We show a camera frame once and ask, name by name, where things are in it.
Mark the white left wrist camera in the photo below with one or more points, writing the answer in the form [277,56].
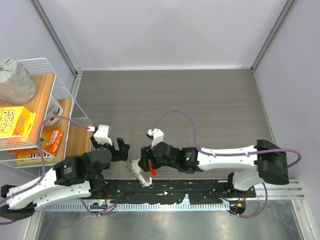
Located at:
[102,135]

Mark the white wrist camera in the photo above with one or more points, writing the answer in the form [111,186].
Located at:
[156,136]
[102,135]

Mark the white pump bottle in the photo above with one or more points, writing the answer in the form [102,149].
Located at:
[54,109]

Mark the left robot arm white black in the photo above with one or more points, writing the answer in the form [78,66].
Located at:
[75,177]

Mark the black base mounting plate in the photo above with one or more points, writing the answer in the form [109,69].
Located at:
[173,191]

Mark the yellow black candy bag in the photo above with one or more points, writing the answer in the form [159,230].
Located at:
[31,155]

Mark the orange snack box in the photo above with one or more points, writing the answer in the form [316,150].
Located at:
[50,139]

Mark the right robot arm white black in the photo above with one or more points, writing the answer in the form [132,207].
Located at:
[263,162]

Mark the grey crumpled bag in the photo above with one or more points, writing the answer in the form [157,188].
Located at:
[16,84]

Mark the yellow snack box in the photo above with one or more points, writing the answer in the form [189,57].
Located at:
[16,121]

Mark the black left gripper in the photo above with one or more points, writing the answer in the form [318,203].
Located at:
[123,152]

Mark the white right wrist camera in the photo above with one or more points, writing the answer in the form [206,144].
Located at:
[156,136]

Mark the white wire shelf rack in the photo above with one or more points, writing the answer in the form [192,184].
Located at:
[75,140]

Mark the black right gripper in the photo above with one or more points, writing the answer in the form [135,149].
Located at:
[146,154]

